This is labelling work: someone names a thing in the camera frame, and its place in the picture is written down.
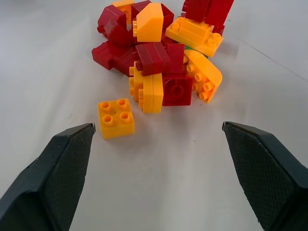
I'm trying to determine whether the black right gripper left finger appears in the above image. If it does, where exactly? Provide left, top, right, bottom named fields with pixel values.
left=0, top=123, right=96, bottom=231

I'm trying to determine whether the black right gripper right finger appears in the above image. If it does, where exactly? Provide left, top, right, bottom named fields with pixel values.
left=221, top=121, right=308, bottom=231

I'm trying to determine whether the single yellow toy brick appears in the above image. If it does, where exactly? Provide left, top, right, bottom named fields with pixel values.
left=97, top=98, right=135, bottom=140

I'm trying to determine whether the yellow curved long block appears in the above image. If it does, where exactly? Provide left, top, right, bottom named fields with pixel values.
left=184, top=50, right=223, bottom=104

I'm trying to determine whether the red square hollow block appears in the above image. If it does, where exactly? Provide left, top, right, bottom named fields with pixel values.
left=162, top=73, right=194, bottom=107

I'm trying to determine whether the yellow rounded stacked block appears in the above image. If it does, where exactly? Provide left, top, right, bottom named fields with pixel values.
left=128, top=61, right=164, bottom=114

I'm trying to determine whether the red wide ribbed block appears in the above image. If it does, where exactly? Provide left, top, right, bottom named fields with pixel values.
left=91, top=40, right=137, bottom=77

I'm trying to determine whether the red plain block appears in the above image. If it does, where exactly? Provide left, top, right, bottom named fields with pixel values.
left=165, top=43, right=185, bottom=74

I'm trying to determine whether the yellow flat stepped block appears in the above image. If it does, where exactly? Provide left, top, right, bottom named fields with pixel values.
left=165, top=16, right=224, bottom=58

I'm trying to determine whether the red sloped block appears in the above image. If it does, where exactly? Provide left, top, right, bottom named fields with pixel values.
left=97, top=5, right=134, bottom=47

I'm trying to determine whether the red tall block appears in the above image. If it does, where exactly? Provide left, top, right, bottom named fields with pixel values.
left=180, top=0, right=235, bottom=37

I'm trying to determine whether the yellow sloped block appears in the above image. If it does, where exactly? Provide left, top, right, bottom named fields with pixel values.
left=132, top=2, right=165, bottom=43

